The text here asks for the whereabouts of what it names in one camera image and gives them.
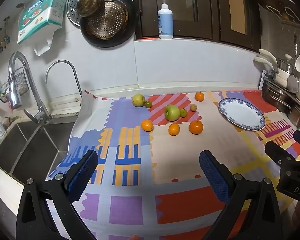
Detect yellow wall hooks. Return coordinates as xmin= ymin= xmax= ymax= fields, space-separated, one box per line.
xmin=0 ymin=16 xmax=12 ymax=54

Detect yellow-green apple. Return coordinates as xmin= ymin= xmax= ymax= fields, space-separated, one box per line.
xmin=132 ymin=94 xmax=146 ymax=108

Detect stainless steel pot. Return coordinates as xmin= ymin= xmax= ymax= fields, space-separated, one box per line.
xmin=287 ymin=105 xmax=300 ymax=130
xmin=261 ymin=80 xmax=294 ymax=113

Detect white pump soap bottle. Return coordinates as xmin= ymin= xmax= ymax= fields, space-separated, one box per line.
xmin=157 ymin=0 xmax=174 ymax=40

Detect stainless steel sink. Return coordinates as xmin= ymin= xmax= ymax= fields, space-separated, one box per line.
xmin=0 ymin=121 xmax=77 ymax=185

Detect white ladle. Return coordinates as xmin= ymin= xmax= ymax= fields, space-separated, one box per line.
xmin=295 ymin=34 xmax=300 ymax=72

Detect metal spatula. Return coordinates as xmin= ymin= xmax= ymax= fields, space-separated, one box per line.
xmin=287 ymin=74 xmax=299 ymax=93

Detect copper perforated strainer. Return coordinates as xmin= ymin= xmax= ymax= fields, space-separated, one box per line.
xmin=86 ymin=1 xmax=129 ymax=40

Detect green and white tissue pack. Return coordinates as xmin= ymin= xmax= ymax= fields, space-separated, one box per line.
xmin=17 ymin=0 xmax=67 ymax=45

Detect colourful patterned table mat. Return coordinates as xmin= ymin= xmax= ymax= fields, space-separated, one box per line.
xmin=46 ymin=89 xmax=300 ymax=240

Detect black frying pan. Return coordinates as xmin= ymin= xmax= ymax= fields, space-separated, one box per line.
xmin=79 ymin=0 xmax=140 ymax=48

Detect chrome pull-down faucet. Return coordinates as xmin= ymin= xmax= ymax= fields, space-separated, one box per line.
xmin=8 ymin=51 xmax=52 ymax=124

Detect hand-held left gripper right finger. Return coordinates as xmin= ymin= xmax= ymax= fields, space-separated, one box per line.
xmin=199 ymin=150 xmax=283 ymax=240

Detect white tissue sheet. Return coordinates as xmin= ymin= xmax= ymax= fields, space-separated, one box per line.
xmin=34 ymin=29 xmax=62 ymax=56

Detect green apple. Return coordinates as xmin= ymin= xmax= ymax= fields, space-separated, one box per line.
xmin=164 ymin=105 xmax=181 ymax=121

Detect black wire basket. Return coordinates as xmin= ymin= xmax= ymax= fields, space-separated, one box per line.
xmin=0 ymin=66 xmax=25 ymax=103

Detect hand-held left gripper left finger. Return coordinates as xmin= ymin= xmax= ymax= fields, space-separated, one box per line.
xmin=16 ymin=149 xmax=99 ymax=240

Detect blue and white plate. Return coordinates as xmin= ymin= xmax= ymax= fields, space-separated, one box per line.
xmin=218 ymin=98 xmax=266 ymax=131

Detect dark wooden window frame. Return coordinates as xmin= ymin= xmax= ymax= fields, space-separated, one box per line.
xmin=135 ymin=0 xmax=263 ymax=53

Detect thin gooseneck faucet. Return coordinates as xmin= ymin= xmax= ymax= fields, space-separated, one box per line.
xmin=45 ymin=60 xmax=83 ymax=100

